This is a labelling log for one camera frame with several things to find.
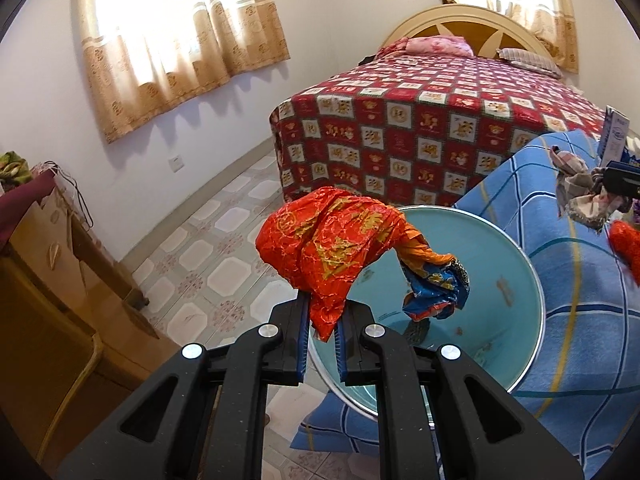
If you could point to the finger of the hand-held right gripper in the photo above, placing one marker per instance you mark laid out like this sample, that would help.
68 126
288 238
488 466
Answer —
622 180

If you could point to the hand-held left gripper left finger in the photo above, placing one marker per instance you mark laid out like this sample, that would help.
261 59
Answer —
301 340

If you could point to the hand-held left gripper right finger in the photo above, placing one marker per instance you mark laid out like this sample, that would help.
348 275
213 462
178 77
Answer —
341 345

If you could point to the grey pink cloth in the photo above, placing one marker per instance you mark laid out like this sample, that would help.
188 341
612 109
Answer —
585 200

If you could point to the red foam net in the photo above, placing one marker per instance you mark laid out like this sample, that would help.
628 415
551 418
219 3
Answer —
627 245

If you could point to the red orange printed wrapper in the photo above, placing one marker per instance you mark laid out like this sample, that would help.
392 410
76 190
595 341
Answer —
325 240

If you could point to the teal basin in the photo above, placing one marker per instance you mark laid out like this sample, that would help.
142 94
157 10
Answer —
480 260

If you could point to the white and blue carton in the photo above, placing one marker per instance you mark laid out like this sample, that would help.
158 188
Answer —
612 135

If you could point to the blue plaid blanket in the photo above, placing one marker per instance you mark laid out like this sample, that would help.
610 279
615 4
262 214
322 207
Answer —
550 230

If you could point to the striped pillow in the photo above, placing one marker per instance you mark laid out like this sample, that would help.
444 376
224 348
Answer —
530 60

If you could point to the narrow beige patterned curtain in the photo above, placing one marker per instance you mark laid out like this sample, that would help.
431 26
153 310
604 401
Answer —
565 25

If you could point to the bed with red printed bedspread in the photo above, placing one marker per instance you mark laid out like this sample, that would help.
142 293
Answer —
425 110

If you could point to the pink pillow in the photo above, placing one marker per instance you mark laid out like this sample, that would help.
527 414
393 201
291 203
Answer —
440 45

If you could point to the wooden headboard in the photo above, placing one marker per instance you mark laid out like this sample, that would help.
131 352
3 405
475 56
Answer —
450 20

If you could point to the wooden cabinet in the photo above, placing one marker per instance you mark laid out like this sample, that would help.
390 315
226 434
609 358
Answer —
45 285

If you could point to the maroon cloth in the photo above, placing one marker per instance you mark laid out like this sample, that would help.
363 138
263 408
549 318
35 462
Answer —
25 192

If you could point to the wide beige patterned curtain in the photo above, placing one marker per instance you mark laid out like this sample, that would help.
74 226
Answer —
150 60

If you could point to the green yellow cloth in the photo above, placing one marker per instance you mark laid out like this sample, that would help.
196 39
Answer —
12 167

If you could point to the wall socket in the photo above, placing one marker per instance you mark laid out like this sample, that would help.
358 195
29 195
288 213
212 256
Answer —
175 163

